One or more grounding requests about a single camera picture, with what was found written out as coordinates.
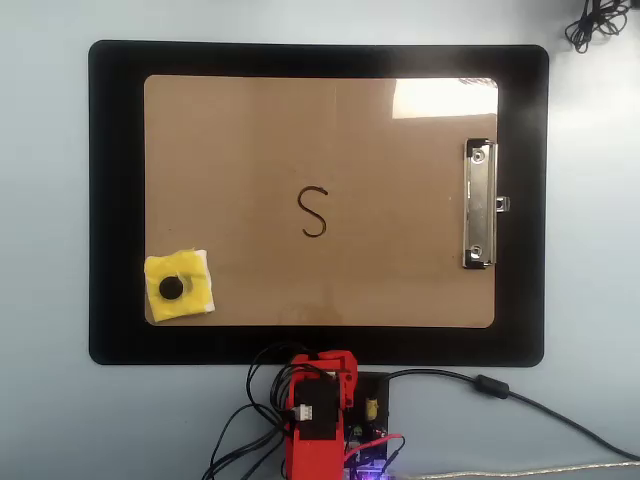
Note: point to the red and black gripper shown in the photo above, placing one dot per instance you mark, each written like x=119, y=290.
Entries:
x=346, y=365

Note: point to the black robot base with board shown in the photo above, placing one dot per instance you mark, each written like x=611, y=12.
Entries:
x=376, y=389

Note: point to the brown clipboard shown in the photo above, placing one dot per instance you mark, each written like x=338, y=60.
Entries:
x=380, y=280

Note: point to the silver metal clipboard clip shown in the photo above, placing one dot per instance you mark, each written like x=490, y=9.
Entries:
x=479, y=200

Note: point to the black desk mat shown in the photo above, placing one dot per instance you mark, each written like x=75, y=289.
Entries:
x=120, y=150

